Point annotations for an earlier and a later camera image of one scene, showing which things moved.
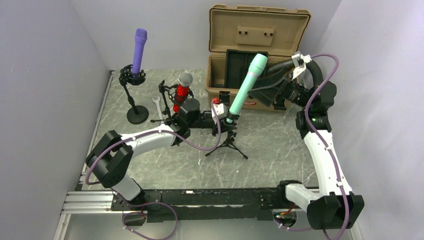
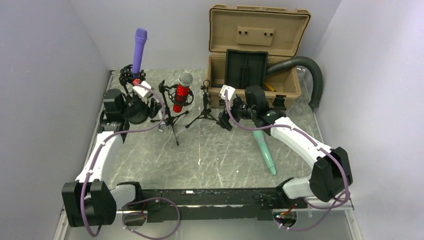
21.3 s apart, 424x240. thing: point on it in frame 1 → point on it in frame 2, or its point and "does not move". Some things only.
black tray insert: (237, 64) does not move
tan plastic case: (279, 30) does not move
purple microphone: (140, 38) does not move
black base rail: (169, 205) does not move
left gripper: (225, 127) → (151, 111)
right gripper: (267, 95) → (223, 121)
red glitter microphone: (185, 79) does not move
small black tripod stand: (230, 138) → (206, 111)
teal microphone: (257, 67) → (260, 136)
